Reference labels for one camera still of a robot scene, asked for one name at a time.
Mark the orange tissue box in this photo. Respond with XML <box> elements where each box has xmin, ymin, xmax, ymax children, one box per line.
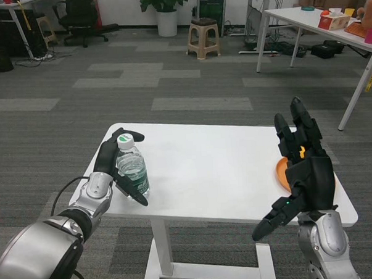
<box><xmin>317</xmin><ymin>7</ymin><xmax>352</xmax><ymax>32</ymax></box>

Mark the orange plate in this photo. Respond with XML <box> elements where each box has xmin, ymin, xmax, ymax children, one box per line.
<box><xmin>275</xmin><ymin>155</ymin><xmax>296</xmax><ymax>195</ymax></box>

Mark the orange plush toy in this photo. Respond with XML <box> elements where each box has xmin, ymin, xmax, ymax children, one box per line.
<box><xmin>356</xmin><ymin>0</ymin><xmax>372</xmax><ymax>31</ymax></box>

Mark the white table leg frame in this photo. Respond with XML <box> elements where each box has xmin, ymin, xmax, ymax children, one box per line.
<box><xmin>139</xmin><ymin>214</ymin><xmax>278</xmax><ymax>279</ymax></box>

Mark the black office chair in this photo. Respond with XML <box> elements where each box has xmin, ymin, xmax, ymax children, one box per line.
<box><xmin>51</xmin><ymin>0</ymin><xmax>122</xmax><ymax>50</ymax></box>

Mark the white power strip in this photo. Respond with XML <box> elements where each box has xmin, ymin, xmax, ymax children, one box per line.
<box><xmin>33</xmin><ymin>52</ymin><xmax>54</xmax><ymax>63</ymax></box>

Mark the beige plastic stool dark seat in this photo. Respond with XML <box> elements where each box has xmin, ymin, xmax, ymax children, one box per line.
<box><xmin>184</xmin><ymin>16</ymin><xmax>222</xmax><ymax>61</ymax></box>

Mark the large white table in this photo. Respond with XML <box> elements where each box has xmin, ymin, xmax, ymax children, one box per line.
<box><xmin>253</xmin><ymin>4</ymin><xmax>372</xmax><ymax>135</ymax></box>

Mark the green leafy plant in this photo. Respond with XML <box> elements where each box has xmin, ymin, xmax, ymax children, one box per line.
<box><xmin>139</xmin><ymin>0</ymin><xmax>189</xmax><ymax>15</ymax></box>

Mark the black case on floor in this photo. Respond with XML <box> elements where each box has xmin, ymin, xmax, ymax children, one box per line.
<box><xmin>310</xmin><ymin>39</ymin><xmax>347</xmax><ymax>60</ymax></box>

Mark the black trash bin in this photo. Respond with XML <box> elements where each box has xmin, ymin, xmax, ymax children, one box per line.
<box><xmin>0</xmin><ymin>47</ymin><xmax>15</xmax><ymax>73</ymax></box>

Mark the black bag on floor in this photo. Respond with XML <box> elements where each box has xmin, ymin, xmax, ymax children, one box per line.
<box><xmin>270</xmin><ymin>40</ymin><xmax>307</xmax><ymax>60</ymax></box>

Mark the white plant pot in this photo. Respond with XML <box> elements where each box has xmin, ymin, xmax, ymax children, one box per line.
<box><xmin>155</xmin><ymin>9</ymin><xmax>179</xmax><ymax>38</ymax></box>

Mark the clear green-label water bottle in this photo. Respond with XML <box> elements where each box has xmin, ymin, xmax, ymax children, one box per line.
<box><xmin>115</xmin><ymin>131</ymin><xmax>151</xmax><ymax>202</ymax></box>

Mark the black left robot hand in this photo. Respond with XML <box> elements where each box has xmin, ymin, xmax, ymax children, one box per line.
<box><xmin>93</xmin><ymin>126</ymin><xmax>149</xmax><ymax>210</ymax></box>

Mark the black equipment rack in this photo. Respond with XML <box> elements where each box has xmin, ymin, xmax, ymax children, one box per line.
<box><xmin>196</xmin><ymin>0</ymin><xmax>228</xmax><ymax>39</ymax></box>

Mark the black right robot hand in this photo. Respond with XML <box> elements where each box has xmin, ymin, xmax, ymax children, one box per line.
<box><xmin>246</xmin><ymin>94</ymin><xmax>341</xmax><ymax>243</ymax></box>

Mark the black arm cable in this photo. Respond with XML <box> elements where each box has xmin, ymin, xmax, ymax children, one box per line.
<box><xmin>48</xmin><ymin>175</ymin><xmax>96</xmax><ymax>279</ymax></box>

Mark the black cabinet under desk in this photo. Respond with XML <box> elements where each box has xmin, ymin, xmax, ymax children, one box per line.
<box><xmin>0</xmin><ymin>8</ymin><xmax>48</xmax><ymax>59</ymax></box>

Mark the white desk with yellow tape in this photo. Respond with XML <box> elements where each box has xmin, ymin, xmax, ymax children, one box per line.
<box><xmin>0</xmin><ymin>0</ymin><xmax>68</xmax><ymax>61</ymax></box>

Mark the orange tray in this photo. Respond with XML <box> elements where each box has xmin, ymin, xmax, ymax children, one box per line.
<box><xmin>343</xmin><ymin>21</ymin><xmax>372</xmax><ymax>40</ymax></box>

